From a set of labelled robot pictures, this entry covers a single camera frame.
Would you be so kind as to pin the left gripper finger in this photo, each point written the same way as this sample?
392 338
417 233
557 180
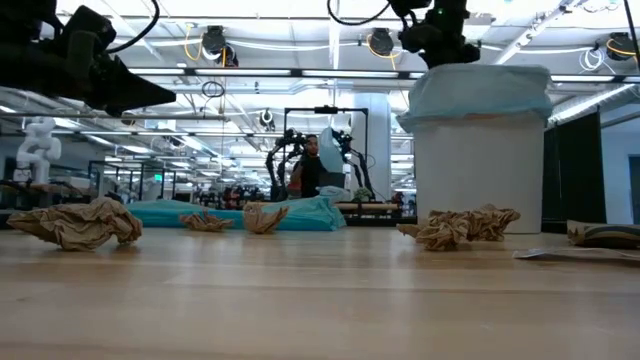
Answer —
125 104
142 85

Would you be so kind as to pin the light blue trash bag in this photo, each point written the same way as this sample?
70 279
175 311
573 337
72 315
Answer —
475 95

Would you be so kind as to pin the large brown paper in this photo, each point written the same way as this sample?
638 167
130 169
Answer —
75 225

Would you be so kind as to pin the brown paper ball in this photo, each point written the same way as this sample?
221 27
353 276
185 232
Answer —
206 222
264 220

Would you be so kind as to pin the white plastic trash bin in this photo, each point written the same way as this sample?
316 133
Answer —
480 175

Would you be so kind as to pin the long brown paper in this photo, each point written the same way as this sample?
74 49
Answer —
460 227

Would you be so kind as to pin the teal trash bag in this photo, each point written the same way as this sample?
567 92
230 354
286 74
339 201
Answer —
310 215

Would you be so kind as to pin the white plastic wrapper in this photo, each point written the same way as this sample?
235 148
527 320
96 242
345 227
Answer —
575 254

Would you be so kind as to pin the brown printed paper packet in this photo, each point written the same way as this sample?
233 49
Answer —
607 235

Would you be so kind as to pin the background black robot arm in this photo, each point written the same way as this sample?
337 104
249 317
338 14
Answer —
291 137
345 137

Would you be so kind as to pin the background light blue bag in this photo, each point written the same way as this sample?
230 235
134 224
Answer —
330 152

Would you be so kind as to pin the long ceiling light strip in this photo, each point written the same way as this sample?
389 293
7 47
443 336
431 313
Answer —
240 72

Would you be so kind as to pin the wooden workbench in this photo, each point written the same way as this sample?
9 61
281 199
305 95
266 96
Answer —
45 189

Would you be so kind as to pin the white building column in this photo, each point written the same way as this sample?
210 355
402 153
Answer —
377 150

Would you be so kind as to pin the person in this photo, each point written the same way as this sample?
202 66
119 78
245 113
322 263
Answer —
311 175

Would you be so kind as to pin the black frame racks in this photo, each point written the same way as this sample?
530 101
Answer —
141 180

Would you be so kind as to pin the background black station frame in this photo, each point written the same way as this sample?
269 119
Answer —
325 109

